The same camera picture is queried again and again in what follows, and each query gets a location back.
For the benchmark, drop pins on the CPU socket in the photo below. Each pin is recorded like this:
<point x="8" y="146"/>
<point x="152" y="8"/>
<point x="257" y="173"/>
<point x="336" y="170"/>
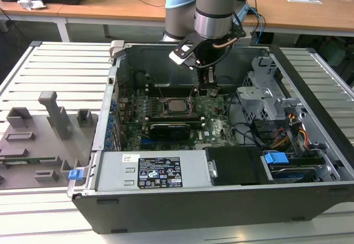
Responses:
<point x="166" y="106"/>

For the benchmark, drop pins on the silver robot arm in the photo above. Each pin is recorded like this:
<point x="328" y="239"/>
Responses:
<point x="215" y="6"/>

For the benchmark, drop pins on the black open PC case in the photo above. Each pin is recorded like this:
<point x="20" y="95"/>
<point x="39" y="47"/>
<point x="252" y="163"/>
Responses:
<point x="193" y="213"/>

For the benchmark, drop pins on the wooden desk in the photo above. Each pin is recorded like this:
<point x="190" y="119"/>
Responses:
<point x="27" y="13"/>
<point x="124" y="9"/>

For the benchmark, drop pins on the black plastic shroud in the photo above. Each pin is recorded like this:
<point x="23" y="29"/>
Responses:
<point x="238" y="166"/>

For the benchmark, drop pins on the green motherboard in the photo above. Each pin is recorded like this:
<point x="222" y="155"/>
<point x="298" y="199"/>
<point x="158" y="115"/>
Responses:
<point x="218" y="127"/>

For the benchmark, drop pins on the green RAM stick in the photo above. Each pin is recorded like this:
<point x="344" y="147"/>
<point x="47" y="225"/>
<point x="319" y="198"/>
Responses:
<point x="33" y="160"/>

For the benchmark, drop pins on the blue plastic latch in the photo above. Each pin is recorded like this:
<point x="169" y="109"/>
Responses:
<point x="75" y="175"/>

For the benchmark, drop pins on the silver power supply with label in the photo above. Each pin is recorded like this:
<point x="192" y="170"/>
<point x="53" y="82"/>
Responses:
<point x="116" y="172"/>

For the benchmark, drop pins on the grey parts rack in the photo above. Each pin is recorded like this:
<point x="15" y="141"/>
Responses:
<point x="36" y="144"/>

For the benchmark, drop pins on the silver square CPU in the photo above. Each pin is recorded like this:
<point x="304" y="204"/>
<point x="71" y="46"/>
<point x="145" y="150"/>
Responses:
<point x="177" y="105"/>

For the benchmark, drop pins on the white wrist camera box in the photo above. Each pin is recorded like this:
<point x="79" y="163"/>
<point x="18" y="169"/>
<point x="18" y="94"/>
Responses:
<point x="179" y="57"/>

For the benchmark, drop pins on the coin cell battery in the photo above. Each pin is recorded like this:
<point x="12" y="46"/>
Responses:
<point x="214" y="92"/>

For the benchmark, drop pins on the hard disk in blue carrier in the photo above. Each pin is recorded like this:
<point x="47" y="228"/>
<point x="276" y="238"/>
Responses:
<point x="275" y="161"/>

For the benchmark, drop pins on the crumpled white paper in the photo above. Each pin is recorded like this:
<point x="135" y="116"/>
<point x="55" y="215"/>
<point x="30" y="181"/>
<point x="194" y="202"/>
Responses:
<point x="30" y="4"/>

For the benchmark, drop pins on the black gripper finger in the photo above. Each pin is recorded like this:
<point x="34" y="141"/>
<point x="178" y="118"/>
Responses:
<point x="207" y="85"/>

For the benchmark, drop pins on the black graphics card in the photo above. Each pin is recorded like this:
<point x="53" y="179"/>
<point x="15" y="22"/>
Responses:
<point x="170" y="130"/>

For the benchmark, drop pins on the silver metal drive cage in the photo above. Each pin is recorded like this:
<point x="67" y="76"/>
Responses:
<point x="254" y="100"/>

